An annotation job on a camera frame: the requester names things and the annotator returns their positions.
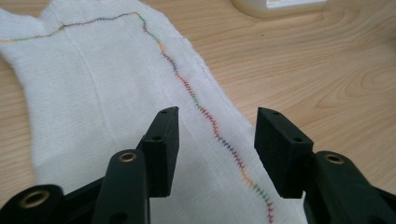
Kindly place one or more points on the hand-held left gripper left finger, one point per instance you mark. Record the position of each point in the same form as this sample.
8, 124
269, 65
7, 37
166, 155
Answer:
162, 149

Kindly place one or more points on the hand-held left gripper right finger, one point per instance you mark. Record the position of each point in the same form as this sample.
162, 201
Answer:
280, 152

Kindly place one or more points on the white cloth with multicoloured stitching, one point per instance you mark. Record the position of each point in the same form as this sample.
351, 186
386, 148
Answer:
102, 93

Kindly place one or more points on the cream plastic container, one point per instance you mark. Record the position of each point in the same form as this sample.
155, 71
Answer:
277, 7

